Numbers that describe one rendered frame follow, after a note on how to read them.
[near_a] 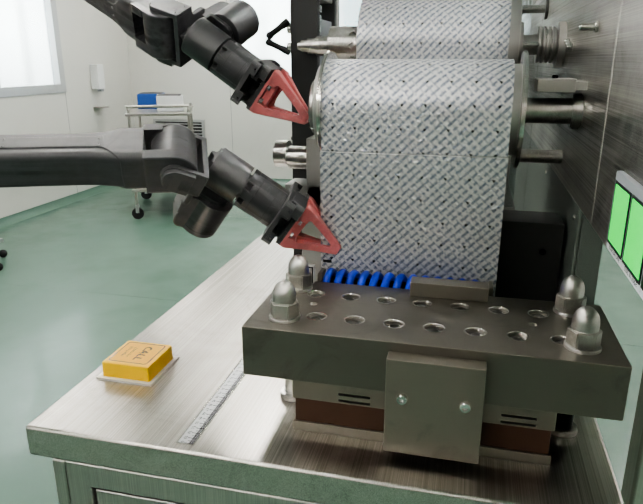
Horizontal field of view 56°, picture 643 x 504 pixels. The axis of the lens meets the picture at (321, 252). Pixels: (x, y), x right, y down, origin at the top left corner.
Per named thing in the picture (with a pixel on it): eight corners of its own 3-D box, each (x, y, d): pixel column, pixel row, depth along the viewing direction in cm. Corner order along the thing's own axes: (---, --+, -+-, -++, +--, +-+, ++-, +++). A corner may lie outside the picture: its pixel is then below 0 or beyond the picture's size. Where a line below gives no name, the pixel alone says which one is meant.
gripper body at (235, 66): (239, 108, 83) (196, 75, 83) (261, 103, 93) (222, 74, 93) (264, 67, 81) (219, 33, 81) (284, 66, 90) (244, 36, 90)
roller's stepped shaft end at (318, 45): (300, 55, 109) (300, 36, 108) (333, 55, 108) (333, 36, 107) (295, 55, 106) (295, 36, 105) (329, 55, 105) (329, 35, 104)
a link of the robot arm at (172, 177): (166, 168, 72) (166, 123, 77) (132, 230, 79) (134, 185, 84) (256, 196, 78) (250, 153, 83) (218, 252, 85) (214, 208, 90)
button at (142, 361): (130, 354, 89) (128, 339, 88) (173, 359, 88) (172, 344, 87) (102, 377, 83) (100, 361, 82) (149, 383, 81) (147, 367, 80)
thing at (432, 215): (322, 281, 86) (320, 151, 79) (494, 296, 80) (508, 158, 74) (321, 283, 85) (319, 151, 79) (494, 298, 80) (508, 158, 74)
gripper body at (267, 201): (271, 248, 78) (223, 216, 77) (281, 222, 88) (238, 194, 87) (299, 209, 76) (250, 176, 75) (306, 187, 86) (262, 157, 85)
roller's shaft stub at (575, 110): (519, 125, 81) (523, 91, 80) (575, 127, 79) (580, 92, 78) (522, 129, 77) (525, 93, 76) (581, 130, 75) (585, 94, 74)
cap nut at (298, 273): (289, 281, 81) (288, 249, 80) (315, 284, 80) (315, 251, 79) (281, 291, 78) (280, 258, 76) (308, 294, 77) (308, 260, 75)
